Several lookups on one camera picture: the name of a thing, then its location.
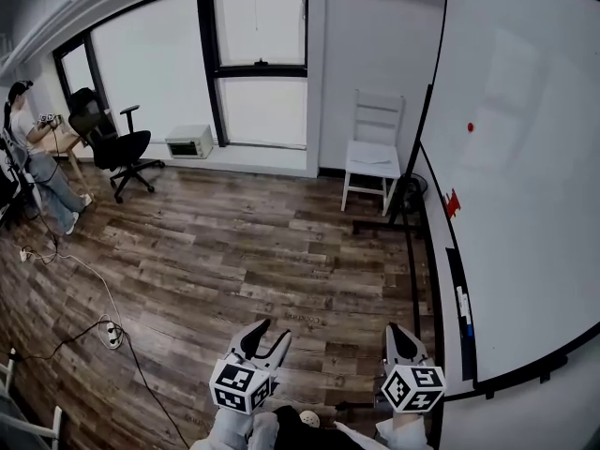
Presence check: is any white wooden chair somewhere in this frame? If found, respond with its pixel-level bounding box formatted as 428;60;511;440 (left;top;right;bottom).
340;88;406;218

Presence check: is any white toaster oven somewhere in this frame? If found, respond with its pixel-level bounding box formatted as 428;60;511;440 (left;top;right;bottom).
164;124;215;159

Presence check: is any blue capped white marker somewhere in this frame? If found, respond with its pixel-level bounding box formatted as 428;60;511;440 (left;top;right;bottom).
459;297;475;339

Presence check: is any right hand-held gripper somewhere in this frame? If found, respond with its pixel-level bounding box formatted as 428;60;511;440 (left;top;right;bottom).
377;322;446;414

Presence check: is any black floor fan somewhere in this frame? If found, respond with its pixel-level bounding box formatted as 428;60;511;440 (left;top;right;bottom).
398;173;428;216

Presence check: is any long black floor cable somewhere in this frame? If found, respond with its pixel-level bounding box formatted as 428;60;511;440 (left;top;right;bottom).
0;320;189;450

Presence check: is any black office chair with armrests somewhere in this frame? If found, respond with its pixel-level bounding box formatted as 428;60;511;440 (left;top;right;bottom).
68;86;166;204

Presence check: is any red patterned board eraser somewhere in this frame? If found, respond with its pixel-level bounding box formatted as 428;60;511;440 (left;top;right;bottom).
442;187;463;219

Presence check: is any person's left forearm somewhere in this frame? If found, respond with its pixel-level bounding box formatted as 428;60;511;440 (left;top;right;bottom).
189;408;280;450

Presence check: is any person's leg in black trousers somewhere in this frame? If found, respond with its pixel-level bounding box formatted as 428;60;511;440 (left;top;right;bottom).
271;405;390;450

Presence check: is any white cable with plug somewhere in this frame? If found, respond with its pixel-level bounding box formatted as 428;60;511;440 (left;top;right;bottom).
19;246;126;346

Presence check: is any white frame table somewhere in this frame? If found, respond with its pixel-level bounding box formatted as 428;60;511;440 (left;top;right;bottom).
0;349;65;450

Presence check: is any person's right forearm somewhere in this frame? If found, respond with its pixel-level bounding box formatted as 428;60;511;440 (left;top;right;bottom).
374;412;435;450

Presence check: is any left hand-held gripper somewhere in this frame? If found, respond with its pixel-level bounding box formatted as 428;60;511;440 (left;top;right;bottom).
209;317;293;414

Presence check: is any whiteboard on black stand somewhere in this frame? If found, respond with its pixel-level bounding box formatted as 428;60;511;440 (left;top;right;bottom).
335;0;600;450

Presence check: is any light wooden table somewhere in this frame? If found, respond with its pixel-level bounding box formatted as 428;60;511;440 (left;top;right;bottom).
35;128;95;201

